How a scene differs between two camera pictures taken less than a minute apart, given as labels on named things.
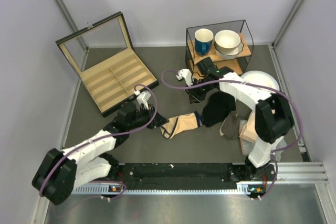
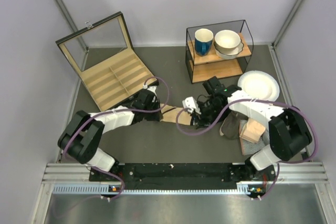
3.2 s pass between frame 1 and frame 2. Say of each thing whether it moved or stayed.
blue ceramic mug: stayed
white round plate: stayed
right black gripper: moved
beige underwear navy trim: moved
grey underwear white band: stayed
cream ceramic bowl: stayed
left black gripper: moved
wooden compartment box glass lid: stayed
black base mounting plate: stayed
